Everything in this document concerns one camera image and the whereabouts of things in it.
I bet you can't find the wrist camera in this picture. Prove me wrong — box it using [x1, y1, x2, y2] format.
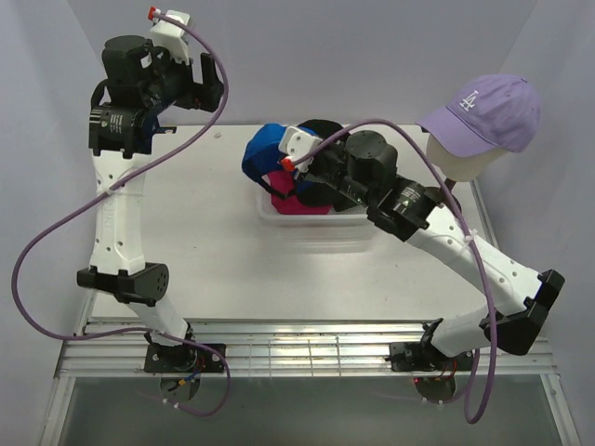
[278, 126, 322, 173]
[148, 7, 191, 65]

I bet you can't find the aluminium rail frame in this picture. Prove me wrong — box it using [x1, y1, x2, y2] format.
[39, 125, 582, 446]

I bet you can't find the magenta baseball cap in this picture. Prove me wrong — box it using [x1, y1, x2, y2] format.
[267, 171, 332, 216]

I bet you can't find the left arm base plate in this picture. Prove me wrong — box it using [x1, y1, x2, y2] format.
[143, 344, 224, 374]

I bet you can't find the purple baseball cap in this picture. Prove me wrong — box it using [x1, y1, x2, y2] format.
[416, 74, 541, 158]

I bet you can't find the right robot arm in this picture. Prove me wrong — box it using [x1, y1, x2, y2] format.
[279, 126, 564, 371]

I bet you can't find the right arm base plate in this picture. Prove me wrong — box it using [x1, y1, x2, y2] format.
[384, 342, 474, 373]

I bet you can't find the beige mannequin head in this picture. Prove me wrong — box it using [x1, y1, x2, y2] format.
[426, 136, 508, 182]

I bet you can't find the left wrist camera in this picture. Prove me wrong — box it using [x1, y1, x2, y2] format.
[148, 7, 191, 65]

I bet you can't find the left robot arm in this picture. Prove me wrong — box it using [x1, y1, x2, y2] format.
[76, 35, 222, 372]

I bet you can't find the clear plastic bin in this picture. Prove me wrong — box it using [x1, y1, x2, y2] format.
[255, 189, 372, 228]

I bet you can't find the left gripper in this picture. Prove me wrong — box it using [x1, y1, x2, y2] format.
[141, 38, 226, 114]

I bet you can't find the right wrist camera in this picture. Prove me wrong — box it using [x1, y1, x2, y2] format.
[278, 126, 322, 173]

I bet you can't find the brown round stand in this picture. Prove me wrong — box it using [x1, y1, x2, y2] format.
[443, 178, 462, 217]

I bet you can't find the blue baseball cap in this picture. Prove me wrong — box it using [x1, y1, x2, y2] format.
[241, 123, 295, 200]

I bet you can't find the black baseball cap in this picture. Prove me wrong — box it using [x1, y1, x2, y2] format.
[297, 119, 344, 139]

